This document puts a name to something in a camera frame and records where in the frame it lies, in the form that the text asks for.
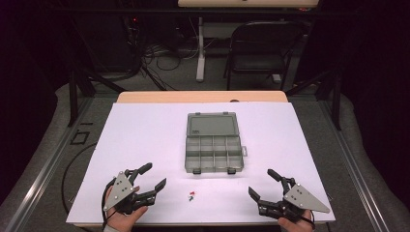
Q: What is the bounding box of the person's right hand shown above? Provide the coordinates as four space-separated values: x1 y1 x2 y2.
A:
278 209 316 232

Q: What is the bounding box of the white desk frame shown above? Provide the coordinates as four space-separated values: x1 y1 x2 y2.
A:
195 16 282 83

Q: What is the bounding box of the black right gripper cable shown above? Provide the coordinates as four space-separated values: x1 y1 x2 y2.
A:
302 209 316 230

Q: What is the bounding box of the bundle of floor cables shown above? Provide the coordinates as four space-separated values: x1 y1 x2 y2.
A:
122 15 201 92

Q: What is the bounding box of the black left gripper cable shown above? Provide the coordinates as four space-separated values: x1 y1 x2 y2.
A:
101 177 118 232

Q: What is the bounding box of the black floor cable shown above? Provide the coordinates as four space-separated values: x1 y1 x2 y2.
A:
61 141 99 216

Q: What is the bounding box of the light wooden desk top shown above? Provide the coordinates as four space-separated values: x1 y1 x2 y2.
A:
177 0 319 9

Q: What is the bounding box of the aluminium floor rail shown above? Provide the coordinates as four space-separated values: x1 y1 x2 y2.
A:
317 100 392 232
2 96 95 232

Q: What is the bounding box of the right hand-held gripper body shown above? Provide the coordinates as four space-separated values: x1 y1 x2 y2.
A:
256 183 332 223

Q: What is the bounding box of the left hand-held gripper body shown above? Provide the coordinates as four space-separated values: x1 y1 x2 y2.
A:
102 168 158 217

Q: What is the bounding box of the black folding chair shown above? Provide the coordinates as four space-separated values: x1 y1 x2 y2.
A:
223 20 306 91

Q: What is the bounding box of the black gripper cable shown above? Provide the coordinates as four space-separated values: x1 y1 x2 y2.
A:
302 209 316 230
101 177 118 232

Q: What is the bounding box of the grey plastic compartment box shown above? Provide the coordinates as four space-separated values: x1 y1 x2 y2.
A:
184 111 249 176

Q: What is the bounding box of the person's left hand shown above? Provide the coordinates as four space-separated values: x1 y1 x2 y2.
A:
103 185 150 232

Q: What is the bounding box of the white board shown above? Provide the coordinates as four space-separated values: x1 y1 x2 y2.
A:
66 101 337 225

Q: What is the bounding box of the black metal stand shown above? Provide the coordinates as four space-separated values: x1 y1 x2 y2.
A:
67 18 128 129
284 68 342 131

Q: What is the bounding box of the light wooden table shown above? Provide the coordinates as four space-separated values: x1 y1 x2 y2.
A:
73 90 323 228

